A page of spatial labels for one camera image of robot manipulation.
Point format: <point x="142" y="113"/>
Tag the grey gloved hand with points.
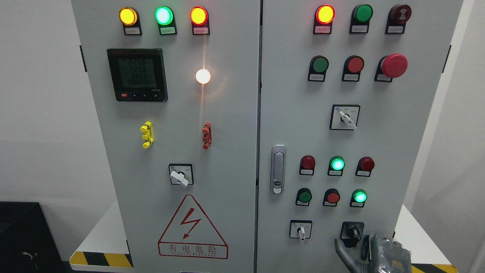
<point x="385" y="256"/>

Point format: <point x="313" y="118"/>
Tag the black rotary knob switch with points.
<point x="351" y="233"/>

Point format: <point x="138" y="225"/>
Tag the green lit push button lower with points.
<point x="358" y="198"/>

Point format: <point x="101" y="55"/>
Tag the red push button lower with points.
<point x="331" y="197"/>

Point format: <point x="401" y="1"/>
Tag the red push button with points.
<point x="331" y="197"/>
<point x="352" y="68"/>

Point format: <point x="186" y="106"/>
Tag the dark red indicator light right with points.
<point x="365" y="167"/>

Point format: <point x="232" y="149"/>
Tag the dark red indicator light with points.
<point x="365" y="167"/>
<point x="307" y="165"/>

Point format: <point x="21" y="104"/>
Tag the green lit indicator light middle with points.
<point x="336" y="166"/>

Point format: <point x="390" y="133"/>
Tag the green lit indicator light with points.
<point x="166" y="21"/>
<point x="336" y="166"/>

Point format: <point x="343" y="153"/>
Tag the dark red indicator light left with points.
<point x="307" y="165"/>

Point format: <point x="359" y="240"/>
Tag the silver cabinet door latch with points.
<point x="277" y="175"/>

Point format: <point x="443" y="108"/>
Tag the grey right cabinet door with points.
<point x="296" y="113"/>

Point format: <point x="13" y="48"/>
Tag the grey cabinet door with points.
<point x="296" y="113"/>
<point x="225" y="174"/>

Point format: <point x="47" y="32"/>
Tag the red electric hazard warning sticker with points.
<point x="191" y="233"/>

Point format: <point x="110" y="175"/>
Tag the red mushroom emergency stop button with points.
<point x="390" y="67"/>

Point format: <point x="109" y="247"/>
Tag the red push button upper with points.
<point x="352" y="68"/>

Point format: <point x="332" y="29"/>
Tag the green push button upper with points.
<point x="317" y="69"/>

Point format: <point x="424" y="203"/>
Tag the red terminal connector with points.
<point x="207" y="135"/>

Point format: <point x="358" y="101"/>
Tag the dark red buzzer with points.
<point x="397" y="19"/>

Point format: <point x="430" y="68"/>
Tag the dark green indicator light top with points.
<point x="360" y="19"/>

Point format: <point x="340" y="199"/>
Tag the red-rimmed lit indicator light right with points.
<point x="323" y="20"/>

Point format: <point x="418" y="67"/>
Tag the red-rimmed lit indicator light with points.
<point x="323" y="20"/>
<point x="200" y="21"/>

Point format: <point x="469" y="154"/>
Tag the white glowing indicator lamp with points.
<point x="203" y="76"/>

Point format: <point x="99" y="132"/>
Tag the yellow terminal connector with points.
<point x="147" y="134"/>

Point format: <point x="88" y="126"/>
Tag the grey left cabinet door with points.
<point x="225" y="174"/>

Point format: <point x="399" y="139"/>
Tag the white platform with hazard stripes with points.
<point x="106" y="250"/>

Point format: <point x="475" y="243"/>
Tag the red-rimmed lit indicator light left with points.
<point x="200" y="21"/>

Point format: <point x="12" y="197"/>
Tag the black digital power meter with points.
<point x="138" y="75"/>

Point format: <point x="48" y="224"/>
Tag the green lit indicator light left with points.
<point x="166" y="21"/>

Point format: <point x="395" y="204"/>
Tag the yellow indicator light top left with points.
<point x="130" y="20"/>

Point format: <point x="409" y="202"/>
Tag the black box bottom left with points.
<point x="26" y="243"/>

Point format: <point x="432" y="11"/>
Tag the white lever selector switch lower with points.
<point x="300" y="229"/>

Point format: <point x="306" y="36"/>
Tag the white lever selector switch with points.
<point x="300" y="229"/>
<point x="181" y="174"/>
<point x="344" y="117"/>

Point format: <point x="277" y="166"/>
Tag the white lever selector switch upper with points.
<point x="344" y="117"/>

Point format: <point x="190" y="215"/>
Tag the white lever selector switch left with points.
<point x="181" y="174"/>

